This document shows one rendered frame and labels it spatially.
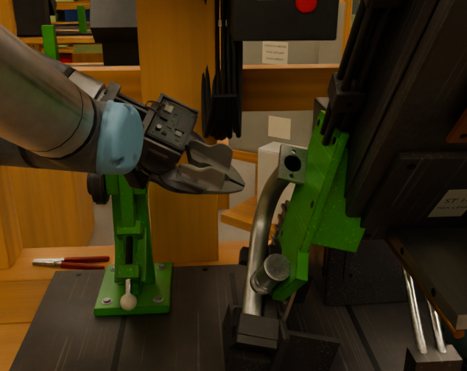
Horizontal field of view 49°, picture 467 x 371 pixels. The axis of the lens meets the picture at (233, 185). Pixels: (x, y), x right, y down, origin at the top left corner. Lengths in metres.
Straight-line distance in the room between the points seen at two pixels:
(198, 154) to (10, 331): 0.49
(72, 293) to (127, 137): 0.55
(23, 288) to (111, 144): 0.65
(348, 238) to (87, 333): 0.46
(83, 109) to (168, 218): 0.61
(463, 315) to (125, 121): 0.39
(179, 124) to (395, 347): 0.50
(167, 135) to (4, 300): 0.58
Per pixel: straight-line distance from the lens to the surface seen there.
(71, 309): 0.99
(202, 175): 0.66
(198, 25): 0.97
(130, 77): 1.08
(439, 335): 0.74
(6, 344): 0.98
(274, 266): 0.70
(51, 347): 0.91
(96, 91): 0.65
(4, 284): 1.14
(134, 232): 0.90
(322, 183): 0.66
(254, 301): 0.79
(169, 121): 0.64
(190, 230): 1.09
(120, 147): 0.52
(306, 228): 0.69
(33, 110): 0.43
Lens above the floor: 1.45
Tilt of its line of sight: 22 degrees down
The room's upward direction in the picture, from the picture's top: straight up
